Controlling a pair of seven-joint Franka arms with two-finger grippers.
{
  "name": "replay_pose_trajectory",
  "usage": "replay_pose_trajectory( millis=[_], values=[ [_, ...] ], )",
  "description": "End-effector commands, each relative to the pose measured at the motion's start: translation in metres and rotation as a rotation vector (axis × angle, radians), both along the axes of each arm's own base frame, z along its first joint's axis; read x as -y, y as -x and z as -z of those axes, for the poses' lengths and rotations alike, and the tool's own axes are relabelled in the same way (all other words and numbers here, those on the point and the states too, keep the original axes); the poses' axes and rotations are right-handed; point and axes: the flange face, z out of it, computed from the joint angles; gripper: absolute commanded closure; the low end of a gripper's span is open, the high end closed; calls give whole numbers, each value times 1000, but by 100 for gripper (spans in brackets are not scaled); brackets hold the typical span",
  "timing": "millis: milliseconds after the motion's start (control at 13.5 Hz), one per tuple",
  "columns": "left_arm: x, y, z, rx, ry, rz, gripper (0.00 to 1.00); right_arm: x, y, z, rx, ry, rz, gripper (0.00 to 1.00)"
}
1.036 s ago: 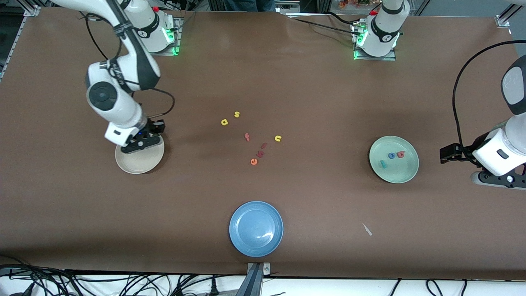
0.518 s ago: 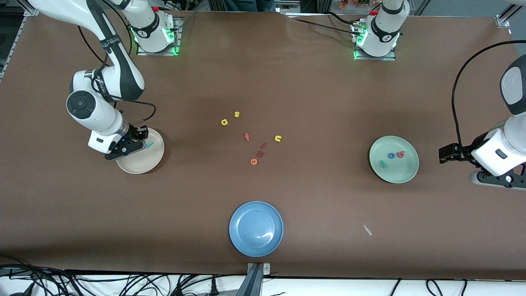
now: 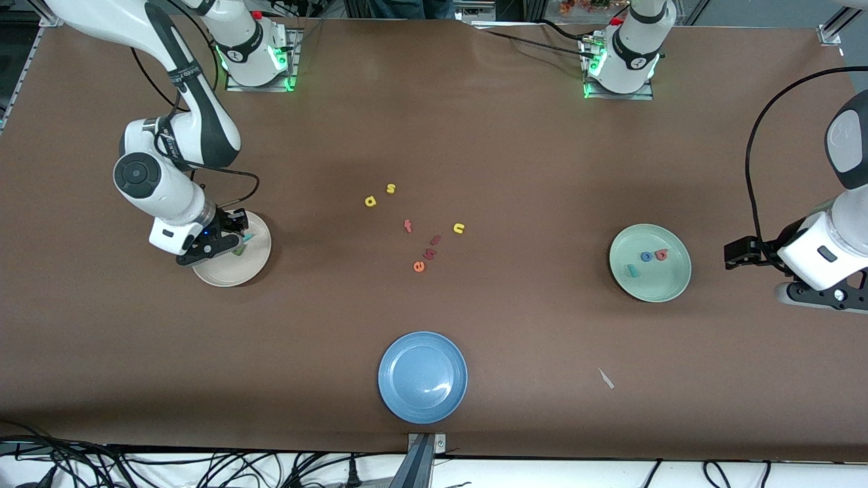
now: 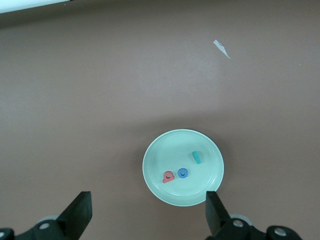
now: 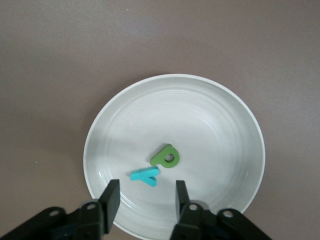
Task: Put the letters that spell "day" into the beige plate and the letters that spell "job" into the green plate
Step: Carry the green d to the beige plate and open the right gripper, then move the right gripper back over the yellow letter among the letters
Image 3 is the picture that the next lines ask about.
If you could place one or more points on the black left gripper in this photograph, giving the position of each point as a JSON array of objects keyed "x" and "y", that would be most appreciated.
[{"x": 765, "y": 253}]

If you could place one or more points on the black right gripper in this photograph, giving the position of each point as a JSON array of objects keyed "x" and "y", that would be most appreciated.
[{"x": 222, "y": 224}]

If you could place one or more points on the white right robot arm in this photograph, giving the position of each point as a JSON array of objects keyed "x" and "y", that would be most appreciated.
[{"x": 156, "y": 190}]

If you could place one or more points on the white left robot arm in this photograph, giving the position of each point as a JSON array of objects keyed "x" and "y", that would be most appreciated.
[{"x": 820, "y": 254}]

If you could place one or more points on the beige plate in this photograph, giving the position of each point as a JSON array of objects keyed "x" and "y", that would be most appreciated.
[{"x": 230, "y": 271}]

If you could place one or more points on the green plate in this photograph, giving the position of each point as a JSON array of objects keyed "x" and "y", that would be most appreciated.
[{"x": 649, "y": 285}]

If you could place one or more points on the white tape scrap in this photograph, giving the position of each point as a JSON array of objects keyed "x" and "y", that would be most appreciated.
[{"x": 605, "y": 378}]

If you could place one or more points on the brown table cover sheet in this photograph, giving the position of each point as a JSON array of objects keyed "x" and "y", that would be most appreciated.
[{"x": 434, "y": 135}]

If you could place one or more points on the blue plate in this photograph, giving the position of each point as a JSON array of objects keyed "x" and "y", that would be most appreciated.
[{"x": 422, "y": 377}]

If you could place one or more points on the person in blue jeans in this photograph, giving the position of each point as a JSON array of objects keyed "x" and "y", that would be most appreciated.
[{"x": 410, "y": 8}]

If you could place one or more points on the orange artificial flowers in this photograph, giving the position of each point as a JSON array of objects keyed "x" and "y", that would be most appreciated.
[{"x": 583, "y": 5}]

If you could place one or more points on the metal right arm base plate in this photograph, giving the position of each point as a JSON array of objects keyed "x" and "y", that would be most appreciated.
[{"x": 296, "y": 61}]

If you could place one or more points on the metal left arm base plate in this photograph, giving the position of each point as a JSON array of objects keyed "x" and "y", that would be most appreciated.
[{"x": 624, "y": 96}]

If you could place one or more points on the aluminium frame corner bracket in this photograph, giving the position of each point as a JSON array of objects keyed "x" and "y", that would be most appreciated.
[{"x": 831, "y": 34}]

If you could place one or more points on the aluminium frame rail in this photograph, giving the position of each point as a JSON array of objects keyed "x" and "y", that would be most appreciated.
[{"x": 24, "y": 71}]

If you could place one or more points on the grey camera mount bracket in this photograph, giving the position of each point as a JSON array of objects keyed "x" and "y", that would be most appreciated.
[{"x": 420, "y": 461}]

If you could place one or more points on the white rail strip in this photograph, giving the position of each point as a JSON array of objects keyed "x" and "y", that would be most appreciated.
[{"x": 515, "y": 25}]

